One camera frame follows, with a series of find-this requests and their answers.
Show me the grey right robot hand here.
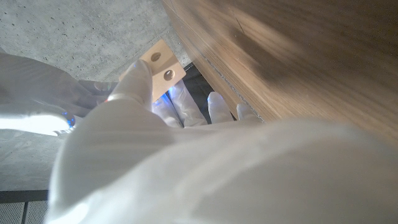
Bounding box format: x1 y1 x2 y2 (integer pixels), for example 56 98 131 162
0 52 119 138

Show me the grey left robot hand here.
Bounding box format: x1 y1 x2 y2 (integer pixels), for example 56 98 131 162
46 60 398 224

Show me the small wooden block with holes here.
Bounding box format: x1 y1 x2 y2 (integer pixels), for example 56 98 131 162
119 39 187 103

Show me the black backdrop curtain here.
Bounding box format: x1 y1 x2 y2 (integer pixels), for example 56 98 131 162
182 62 241 125

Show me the grey tape outline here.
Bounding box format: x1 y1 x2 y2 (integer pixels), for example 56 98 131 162
201 55 265 123

